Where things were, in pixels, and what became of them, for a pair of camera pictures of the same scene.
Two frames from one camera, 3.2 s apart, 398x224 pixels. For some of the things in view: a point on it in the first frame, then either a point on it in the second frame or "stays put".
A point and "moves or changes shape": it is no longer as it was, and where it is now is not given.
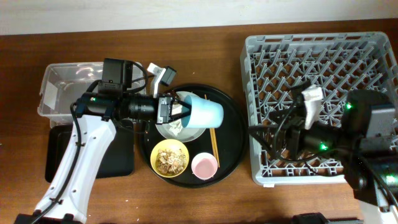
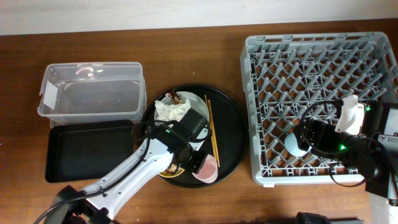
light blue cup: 205,113 moves or changes shape
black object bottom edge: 309,218 stays put
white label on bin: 50,95 stays put
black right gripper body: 296,126 to 326,139
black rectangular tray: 119,160 stays put
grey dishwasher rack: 272,67 stays put
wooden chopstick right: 214,130 stays put
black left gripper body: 163,106 to 194,163
